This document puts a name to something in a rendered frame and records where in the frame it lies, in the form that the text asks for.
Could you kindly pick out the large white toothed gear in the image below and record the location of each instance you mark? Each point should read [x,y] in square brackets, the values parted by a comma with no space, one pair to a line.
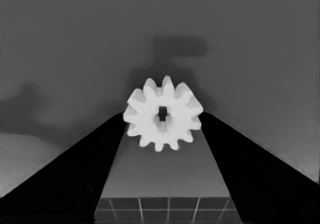
[143,114]

